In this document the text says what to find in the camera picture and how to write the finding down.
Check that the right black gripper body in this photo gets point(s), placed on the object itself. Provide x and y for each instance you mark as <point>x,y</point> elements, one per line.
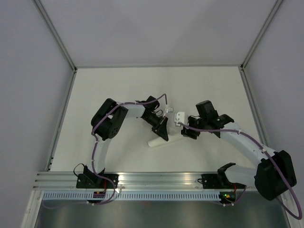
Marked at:
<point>197,122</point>

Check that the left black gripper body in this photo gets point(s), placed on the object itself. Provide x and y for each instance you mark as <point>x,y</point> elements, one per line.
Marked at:
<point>152,119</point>

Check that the white cloth napkin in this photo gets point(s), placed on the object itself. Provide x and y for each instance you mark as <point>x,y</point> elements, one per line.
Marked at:
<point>173,136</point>

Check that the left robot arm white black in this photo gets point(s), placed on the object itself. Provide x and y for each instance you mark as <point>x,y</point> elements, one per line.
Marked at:
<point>106,124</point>

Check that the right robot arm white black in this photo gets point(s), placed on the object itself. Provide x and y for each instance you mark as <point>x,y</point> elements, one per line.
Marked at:
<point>273,172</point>

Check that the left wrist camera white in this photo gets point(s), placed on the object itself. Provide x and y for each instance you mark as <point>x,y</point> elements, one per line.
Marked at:
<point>168,110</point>

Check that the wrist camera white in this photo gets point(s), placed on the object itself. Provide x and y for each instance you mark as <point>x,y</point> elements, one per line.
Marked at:
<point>179,119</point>
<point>168,110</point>

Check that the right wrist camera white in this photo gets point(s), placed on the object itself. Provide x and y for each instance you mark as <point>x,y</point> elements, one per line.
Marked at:
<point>179,119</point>

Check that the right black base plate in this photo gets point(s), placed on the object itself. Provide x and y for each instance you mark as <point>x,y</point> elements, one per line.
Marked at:
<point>211,181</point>

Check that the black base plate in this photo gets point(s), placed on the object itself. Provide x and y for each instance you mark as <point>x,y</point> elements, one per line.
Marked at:
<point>211,181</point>
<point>91,181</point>

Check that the right side aluminium rail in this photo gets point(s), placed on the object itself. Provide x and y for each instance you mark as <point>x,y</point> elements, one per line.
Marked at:
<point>256,118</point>

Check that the aluminium rail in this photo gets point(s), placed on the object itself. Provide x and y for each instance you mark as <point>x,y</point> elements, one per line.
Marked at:
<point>129,181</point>
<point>55,138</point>
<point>256,118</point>

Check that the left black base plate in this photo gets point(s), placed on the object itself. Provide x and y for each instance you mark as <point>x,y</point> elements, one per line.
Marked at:
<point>91,181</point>

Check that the left side aluminium rail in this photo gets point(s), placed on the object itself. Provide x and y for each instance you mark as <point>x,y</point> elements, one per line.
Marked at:
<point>55,138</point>

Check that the white slotted cable duct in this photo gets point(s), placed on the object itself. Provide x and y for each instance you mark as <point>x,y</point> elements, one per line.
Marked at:
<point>133,195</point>

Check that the left aluminium frame post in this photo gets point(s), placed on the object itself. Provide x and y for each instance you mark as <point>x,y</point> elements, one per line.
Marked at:
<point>54,33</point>

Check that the aluminium frame post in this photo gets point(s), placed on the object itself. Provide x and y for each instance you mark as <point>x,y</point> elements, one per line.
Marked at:
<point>54,33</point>
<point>266,24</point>

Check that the aluminium front rail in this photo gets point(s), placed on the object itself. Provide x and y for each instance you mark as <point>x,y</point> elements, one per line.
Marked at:
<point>129,181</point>

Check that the right aluminium frame post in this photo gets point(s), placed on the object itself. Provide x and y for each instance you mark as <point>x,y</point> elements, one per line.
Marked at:
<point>266,24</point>

